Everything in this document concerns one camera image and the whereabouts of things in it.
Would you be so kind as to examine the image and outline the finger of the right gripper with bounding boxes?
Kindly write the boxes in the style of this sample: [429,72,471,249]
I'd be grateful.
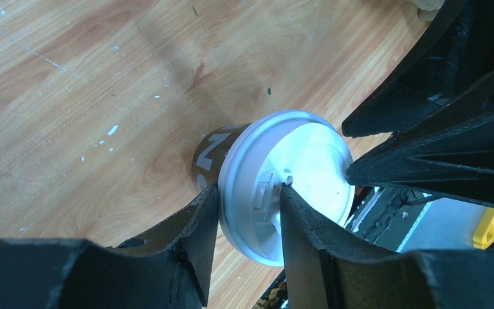
[342,1,494,138]
[346,71,494,208]

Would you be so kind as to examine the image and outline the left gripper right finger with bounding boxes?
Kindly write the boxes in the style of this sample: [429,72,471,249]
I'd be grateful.
[280,185,405,308]

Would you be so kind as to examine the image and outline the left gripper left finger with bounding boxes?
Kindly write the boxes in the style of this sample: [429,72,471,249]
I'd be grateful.
[115,184,219,307]

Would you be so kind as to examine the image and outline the cardboard cup carrier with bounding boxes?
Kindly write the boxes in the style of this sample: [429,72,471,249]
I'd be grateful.
[410,0,445,22]

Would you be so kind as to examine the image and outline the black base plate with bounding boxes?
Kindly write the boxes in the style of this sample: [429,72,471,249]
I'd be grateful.
[253,185,435,309]

